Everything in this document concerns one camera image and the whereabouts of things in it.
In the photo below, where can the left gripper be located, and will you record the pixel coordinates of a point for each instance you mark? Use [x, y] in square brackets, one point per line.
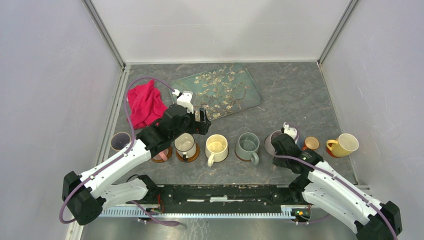
[200, 127]

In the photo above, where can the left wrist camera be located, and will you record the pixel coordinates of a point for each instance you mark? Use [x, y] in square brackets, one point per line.
[184, 98]

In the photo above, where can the red cloth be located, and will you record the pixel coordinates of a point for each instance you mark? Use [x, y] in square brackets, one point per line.
[146, 105]

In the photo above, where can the yellow mug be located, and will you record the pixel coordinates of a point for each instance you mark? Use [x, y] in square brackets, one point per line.
[343, 145]

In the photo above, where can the wooden coaster three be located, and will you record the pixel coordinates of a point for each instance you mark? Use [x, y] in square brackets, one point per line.
[169, 154]

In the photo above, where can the wooden coaster one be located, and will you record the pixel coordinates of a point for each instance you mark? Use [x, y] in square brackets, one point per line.
[185, 159]

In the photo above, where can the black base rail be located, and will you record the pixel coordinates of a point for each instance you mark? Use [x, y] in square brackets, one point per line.
[222, 198]

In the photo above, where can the floral serving tray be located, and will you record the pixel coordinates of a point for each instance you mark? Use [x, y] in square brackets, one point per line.
[221, 91]

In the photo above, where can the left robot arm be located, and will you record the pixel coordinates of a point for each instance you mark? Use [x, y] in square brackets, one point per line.
[87, 194]

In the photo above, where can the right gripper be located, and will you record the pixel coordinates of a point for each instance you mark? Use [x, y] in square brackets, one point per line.
[276, 161]

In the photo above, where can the cream mug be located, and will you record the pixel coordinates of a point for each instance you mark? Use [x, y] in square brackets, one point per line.
[216, 149]

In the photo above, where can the beige pink-handled mug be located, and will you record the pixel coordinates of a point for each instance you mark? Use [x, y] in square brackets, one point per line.
[120, 140]

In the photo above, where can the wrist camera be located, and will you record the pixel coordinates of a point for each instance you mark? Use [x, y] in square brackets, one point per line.
[291, 130]
[184, 98]

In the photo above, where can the lilac mug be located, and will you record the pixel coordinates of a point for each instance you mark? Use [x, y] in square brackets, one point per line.
[268, 145]

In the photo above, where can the red round coaster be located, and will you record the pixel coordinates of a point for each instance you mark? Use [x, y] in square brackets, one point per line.
[329, 152]

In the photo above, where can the white black-rimmed mug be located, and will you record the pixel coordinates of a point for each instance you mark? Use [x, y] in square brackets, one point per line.
[185, 145]

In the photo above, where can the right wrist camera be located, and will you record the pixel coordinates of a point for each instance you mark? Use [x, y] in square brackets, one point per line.
[291, 130]

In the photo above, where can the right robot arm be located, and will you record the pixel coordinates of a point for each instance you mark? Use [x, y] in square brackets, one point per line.
[320, 185]

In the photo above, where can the small orange cup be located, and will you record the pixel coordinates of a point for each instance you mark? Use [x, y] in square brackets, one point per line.
[311, 143]

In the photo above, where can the pink mug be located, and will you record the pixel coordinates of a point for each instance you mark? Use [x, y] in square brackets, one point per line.
[161, 157]

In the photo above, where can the green mug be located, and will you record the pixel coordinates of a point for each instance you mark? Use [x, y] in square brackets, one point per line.
[247, 148]

